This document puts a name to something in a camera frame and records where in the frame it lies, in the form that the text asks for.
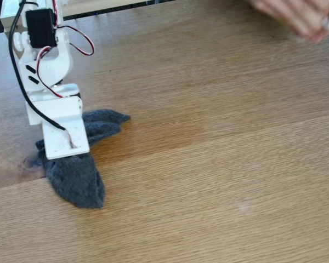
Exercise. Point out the white wooden shelf riser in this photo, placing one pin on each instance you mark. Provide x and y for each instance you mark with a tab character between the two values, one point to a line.
8	11

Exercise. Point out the person's hand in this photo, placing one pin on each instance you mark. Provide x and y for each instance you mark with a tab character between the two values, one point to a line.
290	16

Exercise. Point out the grey fuzzy sock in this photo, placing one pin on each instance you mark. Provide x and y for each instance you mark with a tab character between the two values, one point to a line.
76	180

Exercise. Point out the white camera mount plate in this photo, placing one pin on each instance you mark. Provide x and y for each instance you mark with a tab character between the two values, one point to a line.
60	139

